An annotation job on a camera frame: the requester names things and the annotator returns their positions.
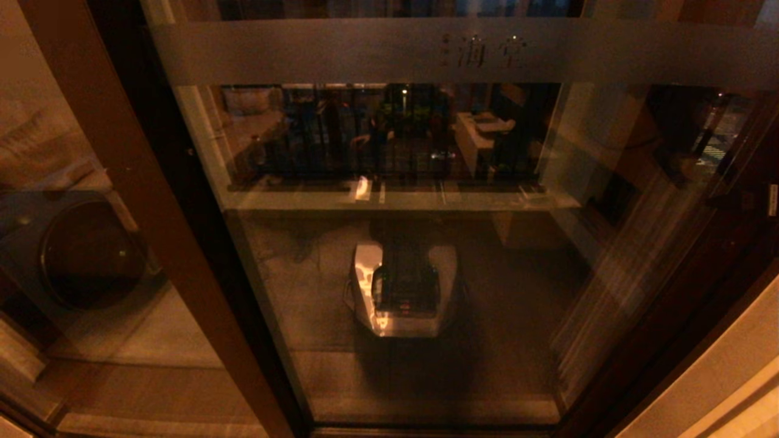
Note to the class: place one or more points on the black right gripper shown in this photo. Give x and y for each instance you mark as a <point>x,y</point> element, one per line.
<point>773,201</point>

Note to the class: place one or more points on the brown framed sliding glass door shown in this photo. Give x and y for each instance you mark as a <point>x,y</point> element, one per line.
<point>395,52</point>

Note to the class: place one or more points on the dark brown door jamb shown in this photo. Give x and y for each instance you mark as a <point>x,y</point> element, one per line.
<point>700,304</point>

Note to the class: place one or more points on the long black metal balcony railing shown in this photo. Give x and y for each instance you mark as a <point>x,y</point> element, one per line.
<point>328,146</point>

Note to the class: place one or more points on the brown framed fixed glass panel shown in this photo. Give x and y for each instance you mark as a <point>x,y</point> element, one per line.
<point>152,201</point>

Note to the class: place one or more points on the grey front-loading washing machine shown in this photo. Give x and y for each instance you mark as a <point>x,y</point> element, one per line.
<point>91,255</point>

